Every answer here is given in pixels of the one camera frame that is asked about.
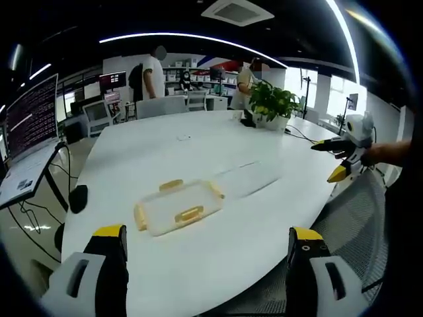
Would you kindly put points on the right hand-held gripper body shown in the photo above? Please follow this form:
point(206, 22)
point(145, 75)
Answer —
point(361, 130)

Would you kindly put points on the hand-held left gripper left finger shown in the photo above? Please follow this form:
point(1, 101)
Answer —
point(99, 284)

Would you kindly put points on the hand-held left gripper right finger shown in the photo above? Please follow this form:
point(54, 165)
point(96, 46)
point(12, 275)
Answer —
point(304, 284)

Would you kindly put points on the clear lid with yellow clips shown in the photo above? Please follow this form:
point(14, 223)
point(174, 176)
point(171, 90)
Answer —
point(181, 206)

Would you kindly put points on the small monitor on stand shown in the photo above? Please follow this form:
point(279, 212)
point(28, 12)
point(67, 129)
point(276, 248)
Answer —
point(353, 101)

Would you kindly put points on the grey mesh chair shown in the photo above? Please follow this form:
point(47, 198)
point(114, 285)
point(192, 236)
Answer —
point(357, 224)

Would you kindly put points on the black tripod stand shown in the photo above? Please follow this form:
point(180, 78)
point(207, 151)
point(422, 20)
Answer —
point(306, 89)

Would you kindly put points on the green potted plant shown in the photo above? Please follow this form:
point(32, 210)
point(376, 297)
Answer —
point(272, 102)

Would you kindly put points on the black device on table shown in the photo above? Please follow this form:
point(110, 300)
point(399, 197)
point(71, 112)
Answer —
point(248, 120)

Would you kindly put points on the black round object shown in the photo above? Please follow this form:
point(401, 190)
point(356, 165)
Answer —
point(78, 198)

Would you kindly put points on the ceiling light strip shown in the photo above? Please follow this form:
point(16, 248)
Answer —
point(185, 37)
point(347, 36)

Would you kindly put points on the black laptop stand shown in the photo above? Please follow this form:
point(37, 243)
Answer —
point(56, 185)

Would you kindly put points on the white office chair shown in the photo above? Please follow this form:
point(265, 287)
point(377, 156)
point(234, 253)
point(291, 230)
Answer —
point(197, 100)

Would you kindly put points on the ceiling air conditioner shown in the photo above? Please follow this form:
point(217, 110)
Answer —
point(238, 11)

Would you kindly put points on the open laptop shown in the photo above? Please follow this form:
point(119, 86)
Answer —
point(29, 132)

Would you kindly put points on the white kiosk terminal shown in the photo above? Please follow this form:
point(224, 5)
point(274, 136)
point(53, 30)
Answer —
point(96, 116)

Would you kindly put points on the grey office chair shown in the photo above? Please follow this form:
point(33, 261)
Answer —
point(161, 106)

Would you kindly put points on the dark wall monitor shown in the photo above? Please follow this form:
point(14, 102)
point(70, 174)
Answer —
point(112, 81)

